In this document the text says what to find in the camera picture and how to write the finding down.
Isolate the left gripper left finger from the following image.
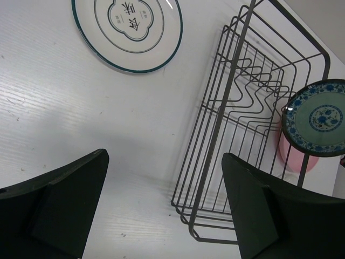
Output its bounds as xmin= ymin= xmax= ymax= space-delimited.
xmin=1 ymin=149 xmax=109 ymax=258

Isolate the blue floral patterned plate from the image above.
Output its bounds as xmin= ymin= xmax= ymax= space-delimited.
xmin=281 ymin=79 xmax=344 ymax=158

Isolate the clear glass plate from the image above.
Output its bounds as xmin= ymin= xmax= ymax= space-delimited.
xmin=280 ymin=172 xmax=299 ymax=185

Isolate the dark wire dish rack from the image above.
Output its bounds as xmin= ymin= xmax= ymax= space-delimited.
xmin=171 ymin=1 xmax=330 ymax=244

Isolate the white plate green rim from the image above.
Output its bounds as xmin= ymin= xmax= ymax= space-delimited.
xmin=71 ymin=1 xmax=183 ymax=74

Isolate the pink plastic plate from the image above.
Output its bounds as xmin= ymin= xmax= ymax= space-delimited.
xmin=277 ymin=133 xmax=305 ymax=173

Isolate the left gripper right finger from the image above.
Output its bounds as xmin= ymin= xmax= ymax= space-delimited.
xmin=222 ymin=153 xmax=344 ymax=258

